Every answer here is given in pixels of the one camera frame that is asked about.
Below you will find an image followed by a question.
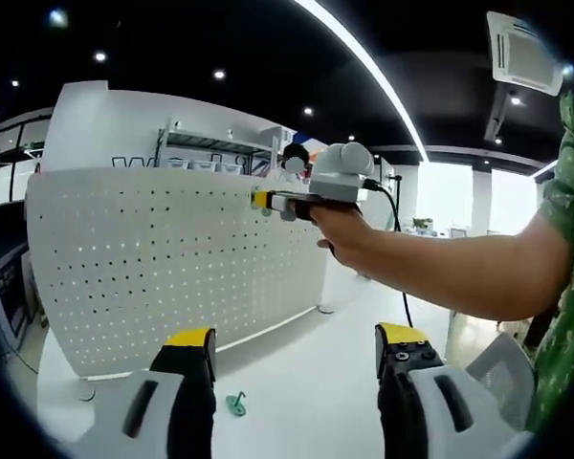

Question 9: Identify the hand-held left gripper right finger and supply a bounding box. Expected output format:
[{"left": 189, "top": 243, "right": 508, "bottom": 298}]
[{"left": 374, "top": 322, "right": 532, "bottom": 459}]

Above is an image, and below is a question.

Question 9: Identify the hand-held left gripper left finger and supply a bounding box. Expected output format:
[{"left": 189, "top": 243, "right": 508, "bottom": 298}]
[{"left": 83, "top": 327, "right": 217, "bottom": 459}]

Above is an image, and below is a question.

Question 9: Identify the white pegboard mounting plate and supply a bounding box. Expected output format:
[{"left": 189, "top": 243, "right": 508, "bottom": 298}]
[{"left": 25, "top": 165, "right": 337, "bottom": 383}]

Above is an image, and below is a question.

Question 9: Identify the person's right hand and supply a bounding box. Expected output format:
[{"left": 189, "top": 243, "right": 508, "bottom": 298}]
[{"left": 310, "top": 206, "right": 393, "bottom": 278}]

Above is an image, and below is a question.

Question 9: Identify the grey metal shelf rack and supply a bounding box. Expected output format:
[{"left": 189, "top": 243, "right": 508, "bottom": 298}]
[{"left": 157, "top": 114, "right": 298, "bottom": 178}]

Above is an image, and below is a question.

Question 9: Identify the curved ceiling light strip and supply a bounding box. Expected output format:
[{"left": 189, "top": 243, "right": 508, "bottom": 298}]
[{"left": 294, "top": 0, "right": 430, "bottom": 162}]

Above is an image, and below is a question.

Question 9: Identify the grey cabinet with black top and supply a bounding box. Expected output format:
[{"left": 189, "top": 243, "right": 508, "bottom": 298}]
[{"left": 0, "top": 238, "right": 33, "bottom": 355}]

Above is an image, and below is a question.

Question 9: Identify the white ceiling air conditioner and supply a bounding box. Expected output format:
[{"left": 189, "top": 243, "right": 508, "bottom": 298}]
[{"left": 486, "top": 10, "right": 568, "bottom": 95}]

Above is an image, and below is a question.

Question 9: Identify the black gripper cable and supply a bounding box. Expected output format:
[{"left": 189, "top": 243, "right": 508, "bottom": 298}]
[{"left": 362, "top": 179, "right": 416, "bottom": 330}]

